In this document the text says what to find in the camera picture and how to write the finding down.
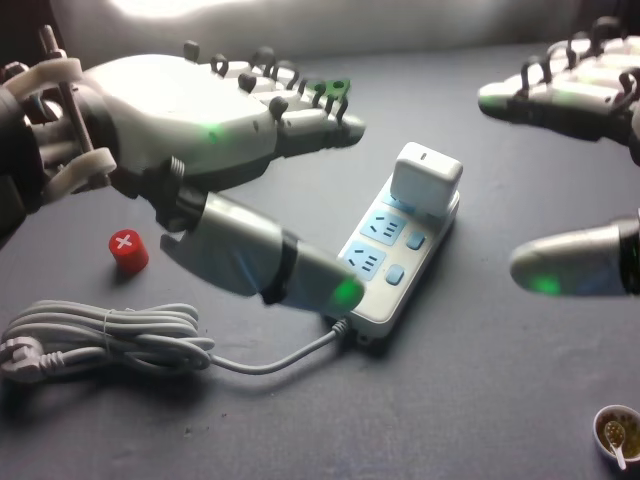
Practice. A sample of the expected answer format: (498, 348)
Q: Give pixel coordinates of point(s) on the white power strip blue sockets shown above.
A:
(400, 300)

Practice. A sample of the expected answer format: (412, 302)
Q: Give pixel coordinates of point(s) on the grey table cloth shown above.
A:
(500, 375)

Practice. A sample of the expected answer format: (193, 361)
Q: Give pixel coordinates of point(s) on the white charger adapter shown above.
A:
(425, 180)

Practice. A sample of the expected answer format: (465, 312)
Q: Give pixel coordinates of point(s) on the small white bowl of beans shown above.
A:
(631, 422)

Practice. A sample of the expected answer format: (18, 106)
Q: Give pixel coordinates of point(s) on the red cylinder block white cross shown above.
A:
(129, 252)

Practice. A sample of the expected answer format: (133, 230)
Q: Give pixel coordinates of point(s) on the white backdrop cloth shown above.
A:
(350, 25)

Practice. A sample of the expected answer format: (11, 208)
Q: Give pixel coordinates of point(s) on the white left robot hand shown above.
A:
(165, 110)

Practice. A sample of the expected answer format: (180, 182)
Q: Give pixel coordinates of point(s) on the small white spoon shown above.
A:
(612, 432)

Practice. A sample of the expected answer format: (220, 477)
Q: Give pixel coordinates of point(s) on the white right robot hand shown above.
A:
(575, 260)

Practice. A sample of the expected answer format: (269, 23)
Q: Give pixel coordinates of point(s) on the green triangle block with holes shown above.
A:
(337, 86)

